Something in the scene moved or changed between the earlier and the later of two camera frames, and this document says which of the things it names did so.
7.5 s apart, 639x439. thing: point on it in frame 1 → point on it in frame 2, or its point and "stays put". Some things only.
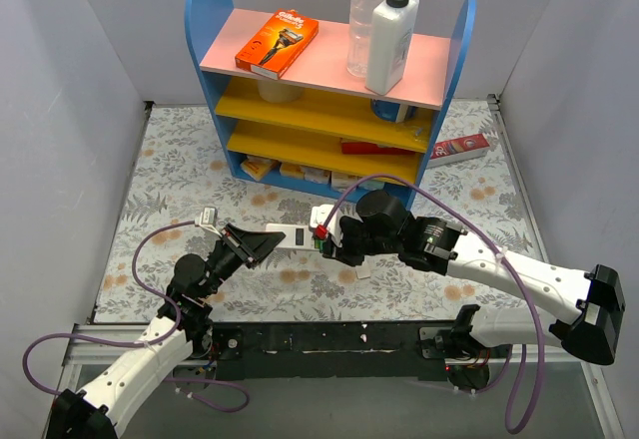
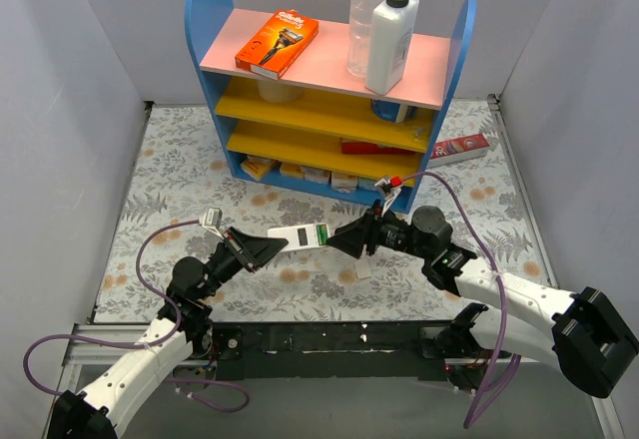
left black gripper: (239, 245) stays put
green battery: (326, 248) → (323, 234)
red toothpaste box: (456, 150) stays put
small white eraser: (362, 271) stays put
